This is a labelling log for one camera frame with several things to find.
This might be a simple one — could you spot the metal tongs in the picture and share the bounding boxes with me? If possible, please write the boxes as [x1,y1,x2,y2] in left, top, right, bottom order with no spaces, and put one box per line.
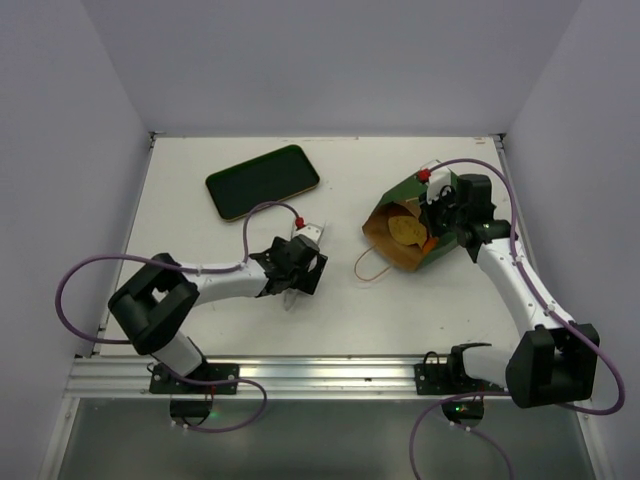
[283,222,326,311]

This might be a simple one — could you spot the green brown paper bag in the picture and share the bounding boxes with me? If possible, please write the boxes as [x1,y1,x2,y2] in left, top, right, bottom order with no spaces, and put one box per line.
[353,159,500,284]

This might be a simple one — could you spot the yellow round fake bread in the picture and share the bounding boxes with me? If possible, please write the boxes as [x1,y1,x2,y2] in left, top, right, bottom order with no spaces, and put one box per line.
[387,215,429,248]

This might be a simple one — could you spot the orange fake bread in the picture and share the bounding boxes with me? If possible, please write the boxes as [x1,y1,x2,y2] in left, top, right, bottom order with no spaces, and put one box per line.
[422,237,439,254]

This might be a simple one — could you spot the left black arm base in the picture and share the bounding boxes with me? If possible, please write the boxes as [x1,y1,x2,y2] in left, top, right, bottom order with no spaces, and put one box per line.
[149,363,240,395]

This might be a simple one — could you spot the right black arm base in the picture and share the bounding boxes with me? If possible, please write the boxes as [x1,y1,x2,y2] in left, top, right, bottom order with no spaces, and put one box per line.
[413,343,484,396]

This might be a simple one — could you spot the dark green tray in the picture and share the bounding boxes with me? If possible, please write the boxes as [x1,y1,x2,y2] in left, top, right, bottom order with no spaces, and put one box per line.
[205,145,320,221]

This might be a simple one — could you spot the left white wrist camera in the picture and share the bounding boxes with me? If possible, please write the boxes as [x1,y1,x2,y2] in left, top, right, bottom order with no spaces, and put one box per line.
[291,223,324,246]

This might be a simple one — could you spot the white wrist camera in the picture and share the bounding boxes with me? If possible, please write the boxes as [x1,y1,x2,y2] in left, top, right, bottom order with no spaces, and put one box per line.
[291,223,324,246]
[426,163,452,203]

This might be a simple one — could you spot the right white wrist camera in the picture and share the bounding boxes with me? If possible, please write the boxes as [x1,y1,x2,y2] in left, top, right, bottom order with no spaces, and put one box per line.
[426,163,452,203]

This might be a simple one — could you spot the aluminium rail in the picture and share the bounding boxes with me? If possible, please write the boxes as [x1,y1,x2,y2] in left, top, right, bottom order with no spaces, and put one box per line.
[64,354,511,399]

